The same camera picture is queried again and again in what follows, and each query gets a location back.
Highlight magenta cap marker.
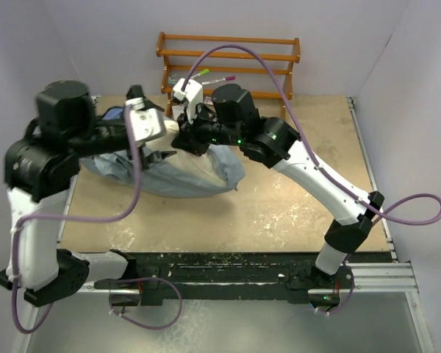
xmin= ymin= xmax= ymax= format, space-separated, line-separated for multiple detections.
xmin=201 ymin=75 xmax=236 ymax=85

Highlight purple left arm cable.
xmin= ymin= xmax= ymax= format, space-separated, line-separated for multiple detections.
xmin=10 ymin=104 xmax=144 ymax=335

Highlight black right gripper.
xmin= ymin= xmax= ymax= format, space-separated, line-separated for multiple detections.
xmin=173 ymin=100 xmax=245 ymax=156

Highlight pale green small clips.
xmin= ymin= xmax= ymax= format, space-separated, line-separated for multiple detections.
xmin=168 ymin=74 xmax=179 ymax=84

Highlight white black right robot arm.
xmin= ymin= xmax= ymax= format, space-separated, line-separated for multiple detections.
xmin=171 ymin=79 xmax=384 ymax=288

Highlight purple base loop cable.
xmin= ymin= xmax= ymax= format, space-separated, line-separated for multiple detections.
xmin=108 ymin=278 xmax=184 ymax=331

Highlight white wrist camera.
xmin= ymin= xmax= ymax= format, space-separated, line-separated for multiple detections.
xmin=124 ymin=97 xmax=166 ymax=146
xmin=172 ymin=78 xmax=204 ymax=123

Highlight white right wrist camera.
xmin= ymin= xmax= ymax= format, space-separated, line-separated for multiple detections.
xmin=172 ymin=78 xmax=204 ymax=123

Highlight white red small box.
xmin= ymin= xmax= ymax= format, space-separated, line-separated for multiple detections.
xmin=171 ymin=105 xmax=184 ymax=119

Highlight wooden slatted rack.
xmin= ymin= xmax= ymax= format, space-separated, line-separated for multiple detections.
xmin=156 ymin=32 xmax=301 ymax=120

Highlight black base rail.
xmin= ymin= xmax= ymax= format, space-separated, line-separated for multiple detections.
xmin=95 ymin=252 xmax=354 ymax=307

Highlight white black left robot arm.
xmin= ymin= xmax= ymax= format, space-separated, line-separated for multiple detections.
xmin=0 ymin=80 xmax=166 ymax=307

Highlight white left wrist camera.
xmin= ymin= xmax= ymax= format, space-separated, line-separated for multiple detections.
xmin=124 ymin=97 xmax=166 ymax=146

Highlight cream white pillow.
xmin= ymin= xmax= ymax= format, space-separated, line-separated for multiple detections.
xmin=146 ymin=118 xmax=226 ymax=187

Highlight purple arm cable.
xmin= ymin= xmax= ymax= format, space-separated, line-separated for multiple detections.
xmin=10 ymin=104 xmax=144 ymax=335
xmin=182 ymin=44 xmax=441 ymax=225

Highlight blue printed pillowcase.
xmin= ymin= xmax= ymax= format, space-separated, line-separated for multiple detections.
xmin=82 ymin=106 xmax=246 ymax=199

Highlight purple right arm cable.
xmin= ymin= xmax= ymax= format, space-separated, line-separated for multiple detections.
xmin=182 ymin=44 xmax=441 ymax=225

